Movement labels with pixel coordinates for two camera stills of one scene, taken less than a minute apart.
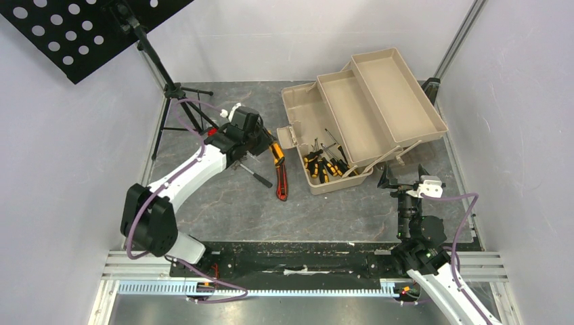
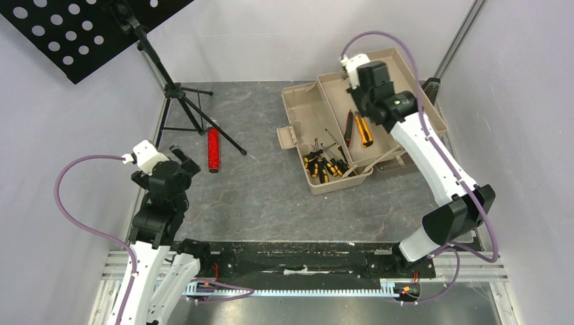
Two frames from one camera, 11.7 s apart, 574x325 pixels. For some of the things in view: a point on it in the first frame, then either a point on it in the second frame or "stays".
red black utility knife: (281, 187) to (348, 128)
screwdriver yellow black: (310, 166) stays
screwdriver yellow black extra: (329, 166) stays
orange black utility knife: (277, 154) to (364, 130)
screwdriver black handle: (339, 147) stays
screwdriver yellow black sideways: (313, 160) stays
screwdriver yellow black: (329, 167) to (344, 167)
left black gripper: (267, 138) to (189, 167)
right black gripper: (402, 186) to (359, 96)
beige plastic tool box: (345, 122) stays
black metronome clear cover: (430, 87) stays
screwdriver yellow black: (323, 177) stays
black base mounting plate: (306, 259) stays
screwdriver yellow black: (313, 155) stays
